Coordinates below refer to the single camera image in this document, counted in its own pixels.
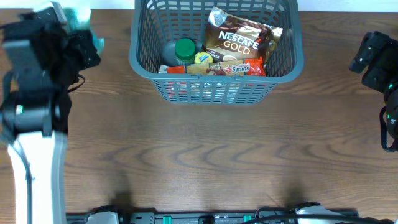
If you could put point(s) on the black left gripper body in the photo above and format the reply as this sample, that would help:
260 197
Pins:
82 50

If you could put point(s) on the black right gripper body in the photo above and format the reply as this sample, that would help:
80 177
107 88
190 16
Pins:
362 54

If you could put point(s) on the mint green pouch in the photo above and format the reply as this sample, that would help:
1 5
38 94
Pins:
78 18

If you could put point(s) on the tissue pack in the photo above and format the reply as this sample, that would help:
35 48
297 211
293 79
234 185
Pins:
163 69

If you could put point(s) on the green lidded jar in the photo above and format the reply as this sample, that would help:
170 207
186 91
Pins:
185 50

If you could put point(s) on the red spaghetti packet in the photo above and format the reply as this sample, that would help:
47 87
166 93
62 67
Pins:
239 68

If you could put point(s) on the yellow Mentos bottle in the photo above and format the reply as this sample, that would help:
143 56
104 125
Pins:
203 57

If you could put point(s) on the brown Nescafe Gold bag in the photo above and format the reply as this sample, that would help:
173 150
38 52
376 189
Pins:
228 37

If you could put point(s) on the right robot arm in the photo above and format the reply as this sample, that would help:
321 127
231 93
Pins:
381 75

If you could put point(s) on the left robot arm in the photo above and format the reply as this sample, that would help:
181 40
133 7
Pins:
34 121

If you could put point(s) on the grey plastic mesh basket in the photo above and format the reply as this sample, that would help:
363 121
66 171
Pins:
157 26

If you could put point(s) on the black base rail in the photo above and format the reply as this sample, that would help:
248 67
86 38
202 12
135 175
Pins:
309 212

